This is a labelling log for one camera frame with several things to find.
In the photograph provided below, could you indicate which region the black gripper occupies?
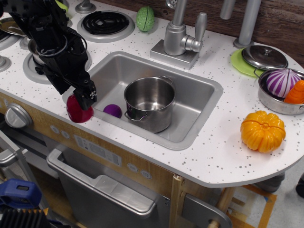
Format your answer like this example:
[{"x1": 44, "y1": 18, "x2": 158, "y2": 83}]
[{"x1": 38, "y1": 48, "x2": 97, "y2": 110}]

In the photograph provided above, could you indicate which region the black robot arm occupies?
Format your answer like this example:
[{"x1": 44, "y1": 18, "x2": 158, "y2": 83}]
[{"x1": 0, "y1": 0, "x2": 97, "y2": 110}]

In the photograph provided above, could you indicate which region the steel pot in sink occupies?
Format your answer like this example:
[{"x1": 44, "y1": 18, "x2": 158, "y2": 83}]
[{"x1": 124, "y1": 76, "x2": 176, "y2": 133}]

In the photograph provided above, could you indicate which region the small steel pot on burner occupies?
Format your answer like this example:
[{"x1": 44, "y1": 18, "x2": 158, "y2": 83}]
[{"x1": 28, "y1": 39, "x2": 45, "y2": 66}]

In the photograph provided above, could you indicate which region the grey sink basin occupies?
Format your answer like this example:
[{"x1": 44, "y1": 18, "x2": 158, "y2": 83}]
[{"x1": 88, "y1": 52, "x2": 223, "y2": 150}]

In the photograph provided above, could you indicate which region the steel pot lid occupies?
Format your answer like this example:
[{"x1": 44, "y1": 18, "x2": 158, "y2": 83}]
[{"x1": 241, "y1": 45, "x2": 288, "y2": 69}]

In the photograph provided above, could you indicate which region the purple toy ball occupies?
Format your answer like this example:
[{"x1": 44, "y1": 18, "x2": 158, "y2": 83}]
[{"x1": 103, "y1": 104, "x2": 122, "y2": 118}]

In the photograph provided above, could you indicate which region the black coil stove burner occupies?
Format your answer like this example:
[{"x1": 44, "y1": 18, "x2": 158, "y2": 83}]
[{"x1": 77, "y1": 11, "x2": 135, "y2": 43}]

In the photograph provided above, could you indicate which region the grey oven knob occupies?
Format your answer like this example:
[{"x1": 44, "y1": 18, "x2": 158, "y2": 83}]
[{"x1": 4, "y1": 103, "x2": 32, "y2": 129}]

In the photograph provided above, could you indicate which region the green toy cabbage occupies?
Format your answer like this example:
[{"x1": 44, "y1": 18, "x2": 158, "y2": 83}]
[{"x1": 136, "y1": 6, "x2": 154, "y2": 32}]

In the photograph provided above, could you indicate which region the grey toy faucet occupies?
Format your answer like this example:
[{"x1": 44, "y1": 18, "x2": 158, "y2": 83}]
[{"x1": 150, "y1": 0, "x2": 207, "y2": 70}]

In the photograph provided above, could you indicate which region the grey dishwasher door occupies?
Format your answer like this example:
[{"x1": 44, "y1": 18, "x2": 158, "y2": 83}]
[{"x1": 47, "y1": 149, "x2": 170, "y2": 228}]

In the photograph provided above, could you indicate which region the blue clamp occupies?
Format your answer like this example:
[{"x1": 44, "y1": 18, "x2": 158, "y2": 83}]
[{"x1": 0, "y1": 179, "x2": 42, "y2": 209}]

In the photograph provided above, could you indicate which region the green plate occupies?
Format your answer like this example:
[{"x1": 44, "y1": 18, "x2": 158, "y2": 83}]
[{"x1": 230, "y1": 48, "x2": 265, "y2": 77}]

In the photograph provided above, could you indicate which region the orange toy pumpkin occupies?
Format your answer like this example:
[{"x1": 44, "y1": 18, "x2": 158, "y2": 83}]
[{"x1": 240, "y1": 111, "x2": 286, "y2": 153}]

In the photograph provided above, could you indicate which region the purple striped toy onion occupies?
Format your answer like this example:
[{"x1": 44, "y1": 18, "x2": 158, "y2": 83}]
[{"x1": 266, "y1": 69, "x2": 301, "y2": 98}]

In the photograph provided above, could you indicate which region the orange toy carrot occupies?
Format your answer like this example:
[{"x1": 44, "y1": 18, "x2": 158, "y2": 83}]
[{"x1": 284, "y1": 80, "x2": 304, "y2": 105}]

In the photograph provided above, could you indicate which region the steel pan with handles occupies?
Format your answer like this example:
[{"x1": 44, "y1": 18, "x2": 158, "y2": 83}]
[{"x1": 258, "y1": 68, "x2": 304, "y2": 115}]

